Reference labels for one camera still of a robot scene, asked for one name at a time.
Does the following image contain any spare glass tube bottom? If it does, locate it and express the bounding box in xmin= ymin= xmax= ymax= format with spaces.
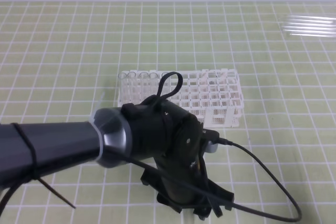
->
xmin=289 ymin=31 xmax=335 ymax=38

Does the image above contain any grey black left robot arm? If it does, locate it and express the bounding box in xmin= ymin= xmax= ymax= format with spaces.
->
xmin=1 ymin=100 xmax=234 ymax=219

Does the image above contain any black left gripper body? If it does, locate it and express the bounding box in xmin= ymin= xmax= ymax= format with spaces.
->
xmin=140 ymin=153 xmax=235 ymax=219

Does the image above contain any white plastic test tube rack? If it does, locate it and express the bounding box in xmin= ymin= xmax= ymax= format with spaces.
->
xmin=118 ymin=69 xmax=244 ymax=128

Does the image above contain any black cable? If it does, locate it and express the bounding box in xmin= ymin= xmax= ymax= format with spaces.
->
xmin=0 ymin=71 xmax=303 ymax=223

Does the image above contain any green grid tablecloth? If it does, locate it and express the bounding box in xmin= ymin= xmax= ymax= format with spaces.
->
xmin=1 ymin=2 xmax=335 ymax=223

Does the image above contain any spare glass tube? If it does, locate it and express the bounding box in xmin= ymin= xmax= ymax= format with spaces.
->
xmin=283 ymin=26 xmax=335 ymax=32
xmin=289 ymin=31 xmax=335 ymax=38
xmin=285 ymin=20 xmax=335 ymax=27
xmin=287 ymin=15 xmax=335 ymax=22

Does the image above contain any spare glass tube top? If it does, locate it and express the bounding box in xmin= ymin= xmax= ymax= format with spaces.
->
xmin=287 ymin=15 xmax=335 ymax=22

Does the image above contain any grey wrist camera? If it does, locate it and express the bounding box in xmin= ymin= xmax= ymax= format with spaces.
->
xmin=201 ymin=129 xmax=220 ymax=154

